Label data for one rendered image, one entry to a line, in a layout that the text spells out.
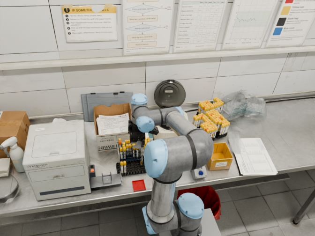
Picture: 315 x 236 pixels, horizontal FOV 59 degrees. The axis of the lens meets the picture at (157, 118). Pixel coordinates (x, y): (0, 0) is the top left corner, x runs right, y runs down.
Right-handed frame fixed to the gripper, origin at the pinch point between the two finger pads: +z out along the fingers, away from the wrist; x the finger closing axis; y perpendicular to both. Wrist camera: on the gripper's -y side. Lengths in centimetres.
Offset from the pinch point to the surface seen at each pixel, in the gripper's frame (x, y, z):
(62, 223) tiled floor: -23, 59, 106
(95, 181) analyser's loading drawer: 8.0, 26.9, 13.9
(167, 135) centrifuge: -15.5, -19.1, 9.1
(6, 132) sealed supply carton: -24, 73, 0
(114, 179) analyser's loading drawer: 8.6, 16.8, 13.8
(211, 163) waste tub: 9.8, -39.7, 10.6
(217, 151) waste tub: -2, -49, 15
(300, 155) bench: 9, -103, 17
